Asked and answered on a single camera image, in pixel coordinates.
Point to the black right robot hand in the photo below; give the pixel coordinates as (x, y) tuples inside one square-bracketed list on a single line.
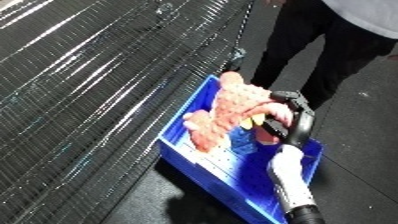
[(303, 116)]

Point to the pink soft toy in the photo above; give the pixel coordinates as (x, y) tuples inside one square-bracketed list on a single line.
[(237, 100)]

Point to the pale right robot arm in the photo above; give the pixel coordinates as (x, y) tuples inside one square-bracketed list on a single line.
[(290, 180)]

